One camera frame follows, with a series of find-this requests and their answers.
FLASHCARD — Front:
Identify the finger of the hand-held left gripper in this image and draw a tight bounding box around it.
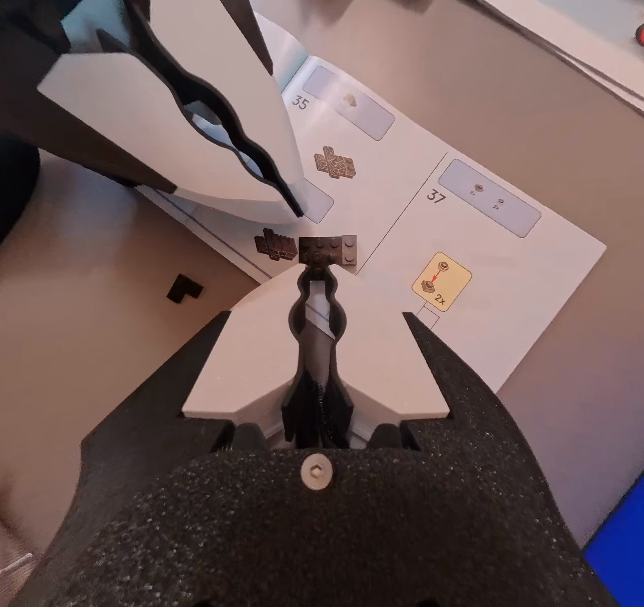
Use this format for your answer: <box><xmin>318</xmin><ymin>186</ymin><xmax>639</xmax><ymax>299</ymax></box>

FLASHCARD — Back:
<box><xmin>37</xmin><ymin>50</ymin><xmax>304</xmax><ymax>225</ymax></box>
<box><xmin>132</xmin><ymin>0</ymin><xmax>306</xmax><ymax>216</ymax></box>

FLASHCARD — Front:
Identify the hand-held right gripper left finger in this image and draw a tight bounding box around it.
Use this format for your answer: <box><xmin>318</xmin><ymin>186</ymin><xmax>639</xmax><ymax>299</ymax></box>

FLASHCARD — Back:
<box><xmin>181</xmin><ymin>264</ymin><xmax>309</xmax><ymax>440</ymax></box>

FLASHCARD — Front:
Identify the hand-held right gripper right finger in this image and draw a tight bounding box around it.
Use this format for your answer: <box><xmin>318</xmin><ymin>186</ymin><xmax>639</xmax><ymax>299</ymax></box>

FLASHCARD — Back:
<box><xmin>326</xmin><ymin>266</ymin><xmax>451</xmax><ymax>443</ymax></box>

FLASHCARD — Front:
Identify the blue plastic bin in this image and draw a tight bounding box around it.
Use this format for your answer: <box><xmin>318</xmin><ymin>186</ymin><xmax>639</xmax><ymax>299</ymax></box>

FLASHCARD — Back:
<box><xmin>583</xmin><ymin>475</ymin><xmax>644</xmax><ymax>607</ymax></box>

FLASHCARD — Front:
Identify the open lego instruction booklet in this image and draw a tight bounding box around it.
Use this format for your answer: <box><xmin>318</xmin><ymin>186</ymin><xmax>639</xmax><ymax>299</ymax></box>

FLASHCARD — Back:
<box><xmin>135</xmin><ymin>11</ymin><xmax>607</xmax><ymax>395</ymax></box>

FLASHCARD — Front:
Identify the closed lego instruction booklet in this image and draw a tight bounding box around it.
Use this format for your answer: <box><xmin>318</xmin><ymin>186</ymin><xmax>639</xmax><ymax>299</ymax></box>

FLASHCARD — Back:
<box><xmin>437</xmin><ymin>0</ymin><xmax>644</xmax><ymax>116</ymax></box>

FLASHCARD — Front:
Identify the black quilted case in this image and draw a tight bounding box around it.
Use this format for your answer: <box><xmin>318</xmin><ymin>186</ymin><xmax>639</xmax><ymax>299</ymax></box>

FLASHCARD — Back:
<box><xmin>0</xmin><ymin>130</ymin><xmax>42</xmax><ymax>244</ymax></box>

